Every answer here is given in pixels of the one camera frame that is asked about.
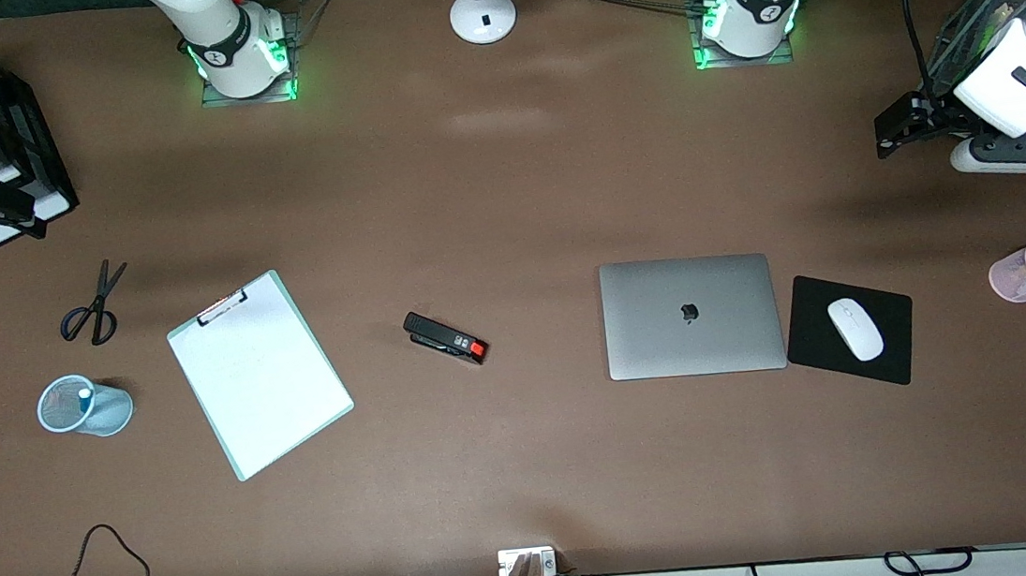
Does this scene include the black looped thin cable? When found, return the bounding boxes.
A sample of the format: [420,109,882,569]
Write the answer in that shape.
[52,519,151,576]

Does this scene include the white clipboard with paper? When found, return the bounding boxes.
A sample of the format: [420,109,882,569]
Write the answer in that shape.
[161,263,362,488]

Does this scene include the black scissors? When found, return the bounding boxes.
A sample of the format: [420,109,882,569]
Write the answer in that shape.
[53,258,136,349]

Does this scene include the black stapler with red tip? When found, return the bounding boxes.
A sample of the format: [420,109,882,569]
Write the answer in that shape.
[402,305,491,373]

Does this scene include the black mouse pad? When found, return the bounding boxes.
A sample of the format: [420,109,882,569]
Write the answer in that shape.
[780,265,921,397]

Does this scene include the blue mesh pen cup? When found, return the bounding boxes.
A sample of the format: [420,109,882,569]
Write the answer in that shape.
[34,369,137,444]

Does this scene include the silver laptop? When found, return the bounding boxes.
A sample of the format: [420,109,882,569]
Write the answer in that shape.
[599,248,789,385]

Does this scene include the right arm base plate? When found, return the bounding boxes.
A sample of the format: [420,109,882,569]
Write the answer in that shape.
[194,9,307,110]

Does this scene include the white small box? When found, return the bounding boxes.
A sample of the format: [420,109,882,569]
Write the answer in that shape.
[497,544,558,576]

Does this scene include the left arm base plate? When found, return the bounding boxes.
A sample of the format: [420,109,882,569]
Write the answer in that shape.
[688,0,798,73]

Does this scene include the black coiled cable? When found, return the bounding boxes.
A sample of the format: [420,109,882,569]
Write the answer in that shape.
[882,543,976,576]

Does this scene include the white computer mouse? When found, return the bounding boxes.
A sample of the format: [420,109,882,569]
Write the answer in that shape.
[826,294,887,365]

